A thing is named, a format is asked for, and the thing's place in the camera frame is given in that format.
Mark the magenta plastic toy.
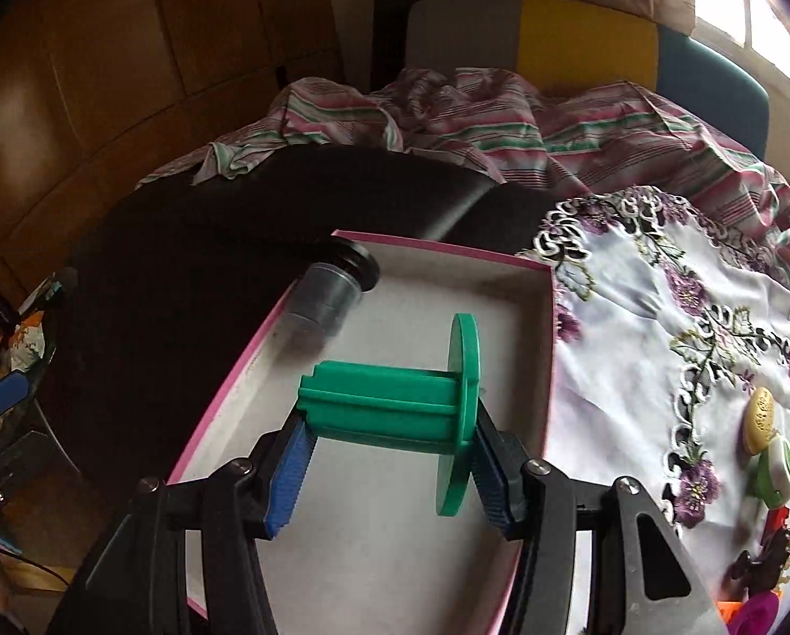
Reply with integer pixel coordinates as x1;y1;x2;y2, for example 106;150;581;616
728;591;781;635

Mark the black leather cushion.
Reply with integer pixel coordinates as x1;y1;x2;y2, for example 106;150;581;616
40;145;554;495

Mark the brown comb-like hair clip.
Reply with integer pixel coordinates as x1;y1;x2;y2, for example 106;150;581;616
726;526;790;596

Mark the striped pink green bedsheet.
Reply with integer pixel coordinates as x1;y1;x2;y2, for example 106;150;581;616
149;67;790;289

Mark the grey yellow blue headboard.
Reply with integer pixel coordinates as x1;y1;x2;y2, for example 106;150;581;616
405;0;769;158

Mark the wooden wardrobe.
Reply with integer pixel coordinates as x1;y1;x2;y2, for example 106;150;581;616
0;0;340;295

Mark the green white plastic toy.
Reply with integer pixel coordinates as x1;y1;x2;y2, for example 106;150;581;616
755;433;790;510

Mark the green plastic spool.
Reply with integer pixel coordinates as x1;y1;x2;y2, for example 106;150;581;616
296;313;481;516

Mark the red puzzle piece block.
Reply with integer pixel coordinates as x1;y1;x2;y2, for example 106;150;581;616
764;506;789;534

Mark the pink shallow cardboard box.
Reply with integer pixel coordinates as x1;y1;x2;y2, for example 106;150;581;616
171;234;552;633

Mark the yellow oval plastic toy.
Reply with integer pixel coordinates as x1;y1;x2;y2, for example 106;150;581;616
742;387;775;456

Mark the white embroidered floral tablecloth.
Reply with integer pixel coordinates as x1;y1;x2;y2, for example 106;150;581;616
525;186;790;606

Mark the black rolled mat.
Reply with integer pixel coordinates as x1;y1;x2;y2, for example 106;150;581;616
369;0;421;90

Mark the orange plastic toy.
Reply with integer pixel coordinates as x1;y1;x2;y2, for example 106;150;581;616
716;601;742;623

